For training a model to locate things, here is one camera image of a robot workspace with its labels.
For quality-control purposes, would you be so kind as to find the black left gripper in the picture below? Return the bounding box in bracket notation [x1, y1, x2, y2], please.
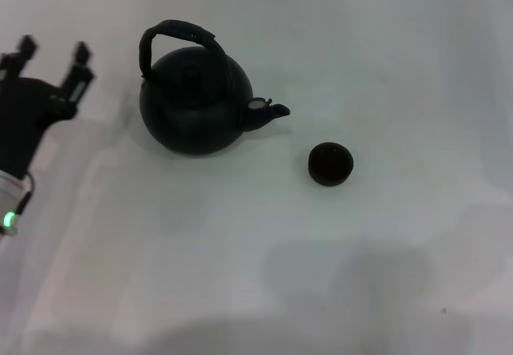
[0, 34, 98, 180]

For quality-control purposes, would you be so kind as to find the black round teapot with handle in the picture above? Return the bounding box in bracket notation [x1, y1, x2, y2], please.
[138, 18, 292, 158]

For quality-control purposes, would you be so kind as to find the small dark teacup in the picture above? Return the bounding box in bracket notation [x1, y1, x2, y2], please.
[308, 141, 356, 188]

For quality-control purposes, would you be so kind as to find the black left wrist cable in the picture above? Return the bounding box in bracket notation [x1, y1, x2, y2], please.
[14, 172, 36, 228]

